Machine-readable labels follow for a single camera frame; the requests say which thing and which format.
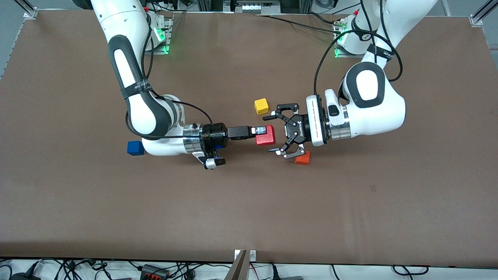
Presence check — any brown slanted post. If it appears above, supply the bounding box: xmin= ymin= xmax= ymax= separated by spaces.
xmin=225 ymin=250 xmax=249 ymax=280

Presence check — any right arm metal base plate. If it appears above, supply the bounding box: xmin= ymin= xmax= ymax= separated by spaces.
xmin=148 ymin=11 xmax=174 ymax=55

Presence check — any black box with orange levers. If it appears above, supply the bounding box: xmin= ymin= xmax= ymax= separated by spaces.
xmin=139 ymin=264 xmax=170 ymax=280

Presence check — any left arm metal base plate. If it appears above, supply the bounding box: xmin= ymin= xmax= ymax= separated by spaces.
xmin=334 ymin=19 xmax=371 ymax=60

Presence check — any white round adapter plate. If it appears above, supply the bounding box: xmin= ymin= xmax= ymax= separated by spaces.
xmin=306 ymin=94 xmax=324 ymax=147

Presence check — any red wooden cube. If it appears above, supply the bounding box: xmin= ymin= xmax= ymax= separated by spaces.
xmin=256 ymin=125 xmax=276 ymax=146

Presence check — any aluminium corner profile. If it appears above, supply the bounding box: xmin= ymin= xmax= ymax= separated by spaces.
xmin=15 ymin=0 xmax=39 ymax=19
xmin=470 ymin=0 xmax=498 ymax=26

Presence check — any short black table cable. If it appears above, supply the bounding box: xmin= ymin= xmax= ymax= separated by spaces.
xmin=307 ymin=12 xmax=341 ymax=26

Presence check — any long black table cable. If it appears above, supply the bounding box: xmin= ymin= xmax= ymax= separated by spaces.
xmin=258 ymin=14 xmax=343 ymax=35

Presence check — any grey terminal block device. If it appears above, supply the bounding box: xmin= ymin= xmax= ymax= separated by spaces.
xmin=235 ymin=0 xmax=281 ymax=14

